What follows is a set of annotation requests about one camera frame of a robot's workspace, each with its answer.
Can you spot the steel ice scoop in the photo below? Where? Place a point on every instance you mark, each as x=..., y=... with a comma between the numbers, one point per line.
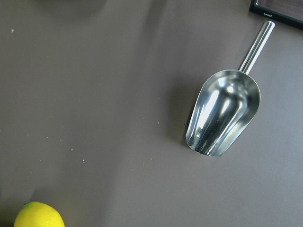
x=227, y=103

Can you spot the wine glass rack tray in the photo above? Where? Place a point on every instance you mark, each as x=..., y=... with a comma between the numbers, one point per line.
x=289, y=12

